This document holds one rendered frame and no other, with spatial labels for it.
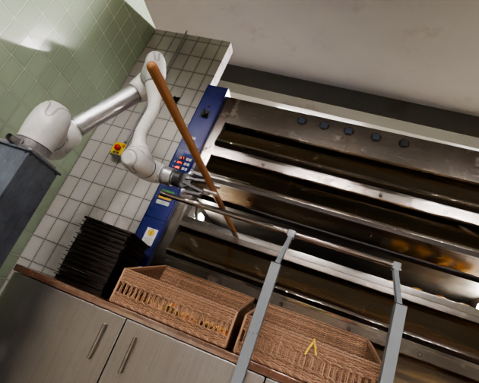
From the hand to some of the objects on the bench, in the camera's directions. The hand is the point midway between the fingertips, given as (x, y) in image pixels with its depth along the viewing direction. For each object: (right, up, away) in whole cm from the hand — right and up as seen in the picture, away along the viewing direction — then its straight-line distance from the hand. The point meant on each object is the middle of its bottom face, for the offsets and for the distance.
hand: (212, 188), depth 168 cm
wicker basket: (-16, -66, +4) cm, 68 cm away
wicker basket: (+38, -81, -12) cm, 91 cm away
